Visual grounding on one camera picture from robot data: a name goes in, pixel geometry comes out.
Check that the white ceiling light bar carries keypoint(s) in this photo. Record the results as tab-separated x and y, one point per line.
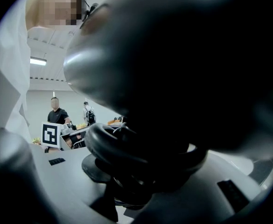
37	61

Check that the person's head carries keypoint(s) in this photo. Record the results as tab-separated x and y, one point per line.
48	6

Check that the person's white shirt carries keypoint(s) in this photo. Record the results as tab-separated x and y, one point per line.
8	66

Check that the dark grey hair dryer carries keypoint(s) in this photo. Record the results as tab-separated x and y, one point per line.
173	78

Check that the black backpack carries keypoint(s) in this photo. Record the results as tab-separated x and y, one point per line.
90	116

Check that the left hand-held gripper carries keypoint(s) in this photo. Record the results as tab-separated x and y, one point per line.
49	134

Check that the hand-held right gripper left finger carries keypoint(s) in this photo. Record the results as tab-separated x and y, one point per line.
64	178

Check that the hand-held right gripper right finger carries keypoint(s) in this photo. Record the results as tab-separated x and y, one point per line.
197	202

